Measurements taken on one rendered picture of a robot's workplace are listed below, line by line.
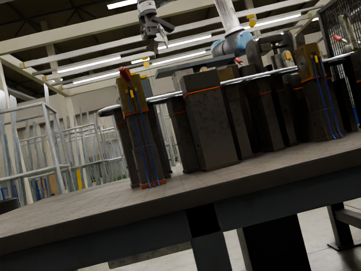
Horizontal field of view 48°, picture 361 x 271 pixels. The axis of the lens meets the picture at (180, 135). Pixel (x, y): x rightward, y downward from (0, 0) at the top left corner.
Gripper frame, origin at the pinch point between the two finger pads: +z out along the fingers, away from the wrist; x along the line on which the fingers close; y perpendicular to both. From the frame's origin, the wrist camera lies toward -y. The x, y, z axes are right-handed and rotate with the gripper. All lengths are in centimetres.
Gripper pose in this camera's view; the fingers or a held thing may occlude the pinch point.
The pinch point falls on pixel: (163, 54)
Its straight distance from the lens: 194.7
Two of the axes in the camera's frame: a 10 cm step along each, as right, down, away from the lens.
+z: 2.4, 9.7, -0.3
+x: 4.0, -1.3, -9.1
